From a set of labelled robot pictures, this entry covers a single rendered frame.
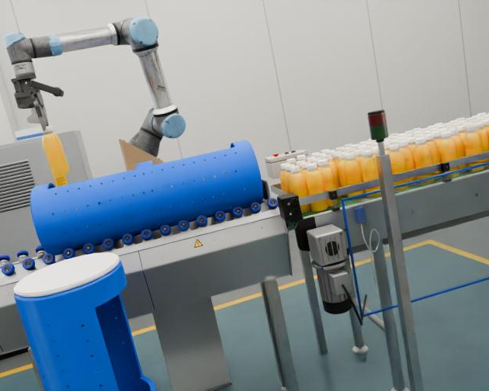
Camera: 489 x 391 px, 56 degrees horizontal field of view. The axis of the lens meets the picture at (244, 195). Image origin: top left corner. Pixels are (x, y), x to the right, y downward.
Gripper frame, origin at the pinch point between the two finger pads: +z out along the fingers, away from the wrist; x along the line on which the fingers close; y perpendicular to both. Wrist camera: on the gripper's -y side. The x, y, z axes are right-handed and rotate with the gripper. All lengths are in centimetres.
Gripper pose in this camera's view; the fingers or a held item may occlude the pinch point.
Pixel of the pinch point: (46, 126)
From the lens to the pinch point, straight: 194.7
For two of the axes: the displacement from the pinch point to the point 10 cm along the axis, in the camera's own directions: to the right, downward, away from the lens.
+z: 2.1, 9.6, 1.8
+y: -9.6, 2.4, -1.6
